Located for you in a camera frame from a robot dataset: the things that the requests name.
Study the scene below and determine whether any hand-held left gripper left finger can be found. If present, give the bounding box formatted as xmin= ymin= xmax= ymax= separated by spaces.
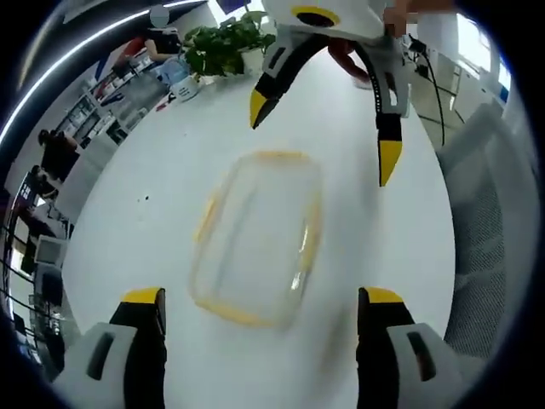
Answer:
xmin=50 ymin=287 xmax=168 ymax=409

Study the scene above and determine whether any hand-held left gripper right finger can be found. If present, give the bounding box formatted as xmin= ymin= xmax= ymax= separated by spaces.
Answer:
xmin=357 ymin=285 xmax=472 ymax=409

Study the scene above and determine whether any clear container with yellow plastic buckle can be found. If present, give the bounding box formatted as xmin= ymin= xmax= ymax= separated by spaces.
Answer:
xmin=188 ymin=149 xmax=324 ymax=330

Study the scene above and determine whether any person's right hand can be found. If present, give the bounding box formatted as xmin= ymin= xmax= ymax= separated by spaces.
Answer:
xmin=327 ymin=36 xmax=372 ymax=85

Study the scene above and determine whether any white plant pot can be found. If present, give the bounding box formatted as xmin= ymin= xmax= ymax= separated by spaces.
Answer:
xmin=239 ymin=48 xmax=268 ymax=77

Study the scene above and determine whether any green potted plant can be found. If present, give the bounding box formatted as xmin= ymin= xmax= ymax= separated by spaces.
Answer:
xmin=181 ymin=11 xmax=278 ymax=81

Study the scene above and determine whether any white printed mug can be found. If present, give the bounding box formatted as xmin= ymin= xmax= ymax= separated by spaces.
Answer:
xmin=171 ymin=79 xmax=202 ymax=104

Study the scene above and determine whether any grey mesh office chair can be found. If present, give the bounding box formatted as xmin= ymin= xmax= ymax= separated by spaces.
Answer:
xmin=433 ymin=101 xmax=542 ymax=370

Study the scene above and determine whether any long ceiling light strip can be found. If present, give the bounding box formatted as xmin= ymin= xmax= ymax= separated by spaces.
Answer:
xmin=0 ymin=7 xmax=171 ymax=144

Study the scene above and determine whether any black cable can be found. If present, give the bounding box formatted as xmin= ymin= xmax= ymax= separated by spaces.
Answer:
xmin=407 ymin=35 xmax=449 ymax=147

